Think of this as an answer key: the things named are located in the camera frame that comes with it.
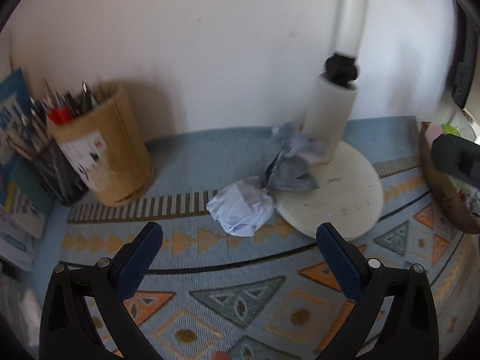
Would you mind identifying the black mesh pen holder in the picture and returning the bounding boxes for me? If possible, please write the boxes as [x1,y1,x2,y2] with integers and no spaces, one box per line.
[22,139,91,207]

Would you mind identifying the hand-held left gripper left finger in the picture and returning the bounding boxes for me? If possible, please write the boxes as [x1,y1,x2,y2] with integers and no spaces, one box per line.
[39,221,164,360]

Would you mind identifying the ribbed golden bowl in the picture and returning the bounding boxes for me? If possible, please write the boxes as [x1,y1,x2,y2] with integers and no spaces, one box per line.
[419,121,480,235]

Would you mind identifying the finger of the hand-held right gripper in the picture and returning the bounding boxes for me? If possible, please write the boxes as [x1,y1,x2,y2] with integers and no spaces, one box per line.
[431,134,480,190]

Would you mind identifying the patterned woven table mat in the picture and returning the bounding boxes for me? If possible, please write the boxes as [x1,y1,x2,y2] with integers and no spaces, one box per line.
[34,116,477,360]

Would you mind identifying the black monitor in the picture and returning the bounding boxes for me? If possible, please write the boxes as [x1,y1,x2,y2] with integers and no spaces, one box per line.
[446,0,480,110]

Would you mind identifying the blue books stack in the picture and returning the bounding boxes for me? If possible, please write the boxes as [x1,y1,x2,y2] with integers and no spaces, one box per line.
[0,68,57,239]

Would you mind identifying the bunch of pens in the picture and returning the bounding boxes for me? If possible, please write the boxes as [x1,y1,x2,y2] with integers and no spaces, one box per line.
[41,77,104,124]

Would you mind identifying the white paper ball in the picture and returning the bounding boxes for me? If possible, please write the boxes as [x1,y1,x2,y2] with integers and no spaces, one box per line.
[459,189,480,218]
[259,122,327,193]
[206,180,278,238]

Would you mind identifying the brown cardboard box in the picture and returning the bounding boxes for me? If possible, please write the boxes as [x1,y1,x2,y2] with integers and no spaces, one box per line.
[47,80,155,207]

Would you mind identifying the bunch of pencils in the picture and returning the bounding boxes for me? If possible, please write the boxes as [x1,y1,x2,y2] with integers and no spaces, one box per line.
[5,94,53,158]

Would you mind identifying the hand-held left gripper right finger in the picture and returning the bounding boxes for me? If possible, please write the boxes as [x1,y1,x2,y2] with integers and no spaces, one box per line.
[316,222,439,360]

